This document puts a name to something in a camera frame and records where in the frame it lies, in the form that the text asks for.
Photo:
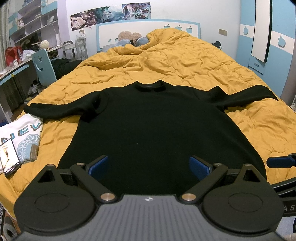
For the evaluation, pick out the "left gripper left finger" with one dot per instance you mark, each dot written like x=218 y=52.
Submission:
x=86 y=175

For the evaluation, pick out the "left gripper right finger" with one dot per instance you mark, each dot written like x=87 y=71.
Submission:
x=207 y=174

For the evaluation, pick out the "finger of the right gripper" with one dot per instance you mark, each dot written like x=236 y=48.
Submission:
x=281 y=162

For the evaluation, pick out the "black sweater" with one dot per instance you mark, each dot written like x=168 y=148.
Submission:
x=150 y=131

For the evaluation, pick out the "black clothes pile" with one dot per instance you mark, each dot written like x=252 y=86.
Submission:
x=63 y=66

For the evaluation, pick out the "white printed t-shirt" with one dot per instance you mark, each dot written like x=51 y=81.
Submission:
x=25 y=133

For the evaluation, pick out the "black smartphone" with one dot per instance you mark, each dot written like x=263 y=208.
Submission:
x=10 y=162

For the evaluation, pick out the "blue wooden chair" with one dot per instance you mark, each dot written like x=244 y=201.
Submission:
x=44 y=68

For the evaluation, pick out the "desk with blue edge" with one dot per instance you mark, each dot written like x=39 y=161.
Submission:
x=6 y=112

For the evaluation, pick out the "blue white wardrobe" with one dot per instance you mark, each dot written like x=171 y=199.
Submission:
x=266 y=40

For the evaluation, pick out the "mustard yellow quilt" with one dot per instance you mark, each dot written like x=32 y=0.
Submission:
x=176 y=58

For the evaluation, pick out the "white round lamp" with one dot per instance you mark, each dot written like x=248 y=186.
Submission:
x=44 y=44

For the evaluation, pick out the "blue white headboard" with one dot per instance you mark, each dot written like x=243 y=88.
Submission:
x=107 y=33

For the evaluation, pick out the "red bag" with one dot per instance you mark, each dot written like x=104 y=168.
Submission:
x=13 y=53

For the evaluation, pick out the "blue pillow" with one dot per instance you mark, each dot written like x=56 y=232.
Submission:
x=141 y=41

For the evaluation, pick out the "brown teddy bear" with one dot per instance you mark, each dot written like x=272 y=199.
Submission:
x=127 y=35

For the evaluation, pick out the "anime poster strip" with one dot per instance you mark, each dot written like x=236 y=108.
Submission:
x=105 y=14

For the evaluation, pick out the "wall switch plate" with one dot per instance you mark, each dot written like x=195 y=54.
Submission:
x=222 y=32

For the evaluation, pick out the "wall bookshelf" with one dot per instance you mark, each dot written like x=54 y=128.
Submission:
x=34 y=18

